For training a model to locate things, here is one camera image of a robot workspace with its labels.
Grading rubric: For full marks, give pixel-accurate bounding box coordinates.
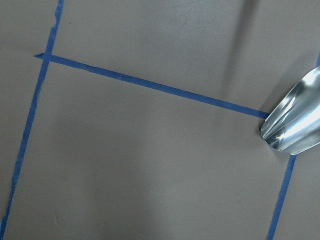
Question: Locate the metal scoop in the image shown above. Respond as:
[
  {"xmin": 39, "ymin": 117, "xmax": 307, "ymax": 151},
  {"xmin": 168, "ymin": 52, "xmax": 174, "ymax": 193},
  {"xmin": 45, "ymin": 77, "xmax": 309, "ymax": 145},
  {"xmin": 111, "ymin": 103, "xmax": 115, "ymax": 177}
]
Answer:
[{"xmin": 260, "ymin": 67, "xmax": 320, "ymax": 155}]

